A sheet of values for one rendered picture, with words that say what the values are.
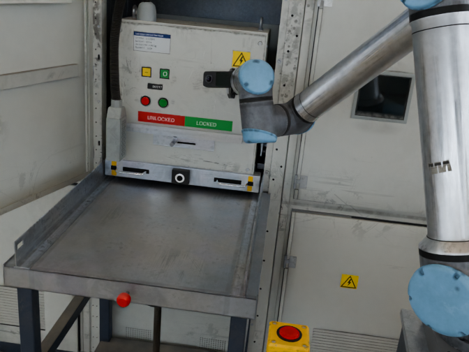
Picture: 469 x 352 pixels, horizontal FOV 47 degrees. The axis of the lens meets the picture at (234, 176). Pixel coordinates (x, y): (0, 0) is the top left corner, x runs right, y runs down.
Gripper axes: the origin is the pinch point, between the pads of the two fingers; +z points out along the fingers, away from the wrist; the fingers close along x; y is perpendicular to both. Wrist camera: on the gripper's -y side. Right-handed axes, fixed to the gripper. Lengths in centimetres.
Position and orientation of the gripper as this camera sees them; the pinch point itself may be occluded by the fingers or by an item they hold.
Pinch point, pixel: (227, 85)
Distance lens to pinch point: 174.5
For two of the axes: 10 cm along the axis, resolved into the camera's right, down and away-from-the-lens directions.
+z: -1.7, -0.9, 9.8
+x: 0.4, -10.0, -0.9
